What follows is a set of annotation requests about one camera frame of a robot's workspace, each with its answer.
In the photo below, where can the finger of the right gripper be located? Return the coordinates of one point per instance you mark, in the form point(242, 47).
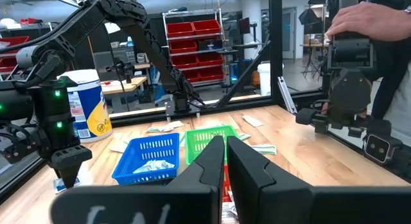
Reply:
point(69, 176)

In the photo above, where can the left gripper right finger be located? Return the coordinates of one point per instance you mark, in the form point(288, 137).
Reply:
point(257, 185)

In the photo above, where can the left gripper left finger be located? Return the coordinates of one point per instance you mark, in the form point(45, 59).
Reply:
point(208, 172)

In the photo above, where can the white alcohol pad packet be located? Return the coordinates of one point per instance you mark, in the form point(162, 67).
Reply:
point(141, 168)
point(57, 185)
point(160, 164)

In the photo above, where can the small white red-print packet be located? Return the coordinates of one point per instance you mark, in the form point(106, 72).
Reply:
point(229, 214)

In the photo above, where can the green printed bandage wrapper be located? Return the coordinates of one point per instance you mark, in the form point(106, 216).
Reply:
point(265, 149)
point(181, 139)
point(157, 129)

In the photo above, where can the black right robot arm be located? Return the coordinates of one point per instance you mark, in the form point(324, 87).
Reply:
point(154, 41)

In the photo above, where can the small black robot arm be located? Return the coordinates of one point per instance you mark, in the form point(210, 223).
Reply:
point(120, 68)

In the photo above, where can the red plastic basket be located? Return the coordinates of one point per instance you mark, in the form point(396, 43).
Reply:
point(227, 185)

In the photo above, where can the green plastic basket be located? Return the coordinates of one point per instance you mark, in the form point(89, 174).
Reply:
point(192, 153)

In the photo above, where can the white packets on right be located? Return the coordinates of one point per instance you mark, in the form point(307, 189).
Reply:
point(244, 136)

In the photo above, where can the disinfecting wipes canister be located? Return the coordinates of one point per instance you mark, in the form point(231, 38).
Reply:
point(86, 102)

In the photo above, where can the blue plastic basket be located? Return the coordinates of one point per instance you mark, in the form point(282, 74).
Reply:
point(128, 172)

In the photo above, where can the wooden workbench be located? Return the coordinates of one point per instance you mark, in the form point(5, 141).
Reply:
point(125, 86)

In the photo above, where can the red storage bin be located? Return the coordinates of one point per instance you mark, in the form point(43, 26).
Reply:
point(182, 47)
point(8, 64)
point(209, 59)
point(180, 29)
point(13, 41)
point(210, 74)
point(206, 26)
point(184, 61)
point(192, 76)

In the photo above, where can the person's hand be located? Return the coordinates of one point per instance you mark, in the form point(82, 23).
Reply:
point(369, 20)
point(325, 108)

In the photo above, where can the white barrel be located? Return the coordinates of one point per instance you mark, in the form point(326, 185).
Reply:
point(263, 79)

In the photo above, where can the metal shelf rack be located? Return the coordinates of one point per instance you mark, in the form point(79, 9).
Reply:
point(192, 38)

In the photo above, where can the small wooden table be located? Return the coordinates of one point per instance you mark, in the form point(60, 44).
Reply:
point(313, 46)

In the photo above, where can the black monitor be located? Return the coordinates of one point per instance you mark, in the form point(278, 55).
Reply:
point(243, 25)

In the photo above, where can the grey door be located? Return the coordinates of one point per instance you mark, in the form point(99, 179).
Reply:
point(288, 33)

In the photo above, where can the black softbox light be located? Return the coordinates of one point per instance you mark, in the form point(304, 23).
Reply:
point(306, 17)

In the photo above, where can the silver aluminium bracket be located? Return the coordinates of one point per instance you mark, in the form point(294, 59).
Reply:
point(286, 95)

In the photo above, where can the table-level camera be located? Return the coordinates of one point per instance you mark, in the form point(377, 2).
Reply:
point(377, 148)

